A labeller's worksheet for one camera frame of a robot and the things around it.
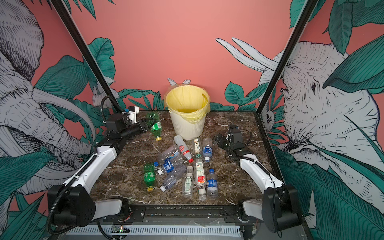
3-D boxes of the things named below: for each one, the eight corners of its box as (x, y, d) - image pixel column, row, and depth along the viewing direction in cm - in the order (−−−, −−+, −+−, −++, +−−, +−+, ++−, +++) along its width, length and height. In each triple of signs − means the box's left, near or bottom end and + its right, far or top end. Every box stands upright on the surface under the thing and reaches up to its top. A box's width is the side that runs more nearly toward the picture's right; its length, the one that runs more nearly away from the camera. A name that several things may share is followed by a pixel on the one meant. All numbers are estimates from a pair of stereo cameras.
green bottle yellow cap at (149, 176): (146, 193, 83) (143, 189, 78) (145, 168, 92) (143, 163, 87) (156, 190, 83) (154, 187, 79) (154, 165, 93) (152, 161, 88)
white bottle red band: (189, 164, 93) (189, 161, 89) (174, 139, 104) (173, 136, 101) (194, 161, 94) (194, 158, 91) (179, 137, 106) (179, 133, 102)
